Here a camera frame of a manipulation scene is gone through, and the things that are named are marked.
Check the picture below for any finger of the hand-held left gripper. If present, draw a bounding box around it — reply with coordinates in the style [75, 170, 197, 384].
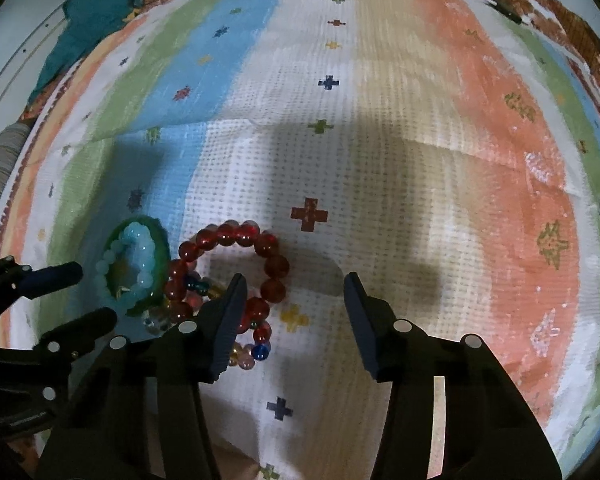
[30, 307, 119, 362]
[0, 256, 84, 307]

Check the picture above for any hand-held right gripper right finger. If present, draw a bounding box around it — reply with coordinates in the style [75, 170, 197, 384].
[343, 271, 564, 480]

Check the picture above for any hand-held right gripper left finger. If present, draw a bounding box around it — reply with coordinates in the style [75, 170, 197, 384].
[37, 273, 249, 480]

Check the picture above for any multicolour glass bead bracelet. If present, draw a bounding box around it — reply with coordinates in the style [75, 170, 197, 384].
[145, 272, 274, 372]

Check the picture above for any red bead bracelet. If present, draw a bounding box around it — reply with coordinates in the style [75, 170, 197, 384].
[164, 220, 291, 337]

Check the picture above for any aqua bead bracelet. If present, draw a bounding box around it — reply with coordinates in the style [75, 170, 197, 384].
[94, 224, 157, 302]

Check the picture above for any green bangle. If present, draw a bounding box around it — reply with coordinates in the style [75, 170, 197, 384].
[102, 215, 171, 317]

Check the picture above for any grey striped cushion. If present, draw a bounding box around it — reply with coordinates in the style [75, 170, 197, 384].
[0, 122, 32, 261]

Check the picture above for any striped pastel blanket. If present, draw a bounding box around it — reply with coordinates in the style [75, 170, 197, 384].
[0, 0, 600, 480]

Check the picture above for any white patterned sheet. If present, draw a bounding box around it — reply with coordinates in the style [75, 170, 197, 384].
[0, 0, 77, 147]

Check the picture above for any teal cloth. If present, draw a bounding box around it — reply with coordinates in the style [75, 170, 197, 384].
[29, 0, 154, 105]

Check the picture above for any small black object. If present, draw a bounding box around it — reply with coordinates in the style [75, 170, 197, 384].
[489, 0, 527, 26]

